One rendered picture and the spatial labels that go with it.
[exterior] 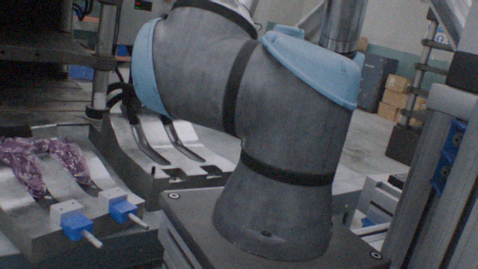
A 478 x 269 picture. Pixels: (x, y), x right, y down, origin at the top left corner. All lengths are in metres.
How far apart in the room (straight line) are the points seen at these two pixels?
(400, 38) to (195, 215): 7.92
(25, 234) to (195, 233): 0.40
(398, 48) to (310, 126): 7.91
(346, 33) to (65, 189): 0.66
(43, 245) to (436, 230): 0.64
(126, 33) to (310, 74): 1.39
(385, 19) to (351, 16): 7.85
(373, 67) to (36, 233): 7.47
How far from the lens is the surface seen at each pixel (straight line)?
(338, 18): 0.73
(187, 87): 0.43
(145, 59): 0.46
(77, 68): 4.77
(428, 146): 0.56
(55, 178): 0.93
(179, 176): 1.00
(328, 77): 0.39
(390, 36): 8.43
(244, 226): 0.44
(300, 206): 0.43
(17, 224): 0.81
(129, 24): 1.73
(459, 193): 0.48
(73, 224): 0.77
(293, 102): 0.39
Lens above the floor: 1.28
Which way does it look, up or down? 17 degrees down
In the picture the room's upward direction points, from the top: 12 degrees clockwise
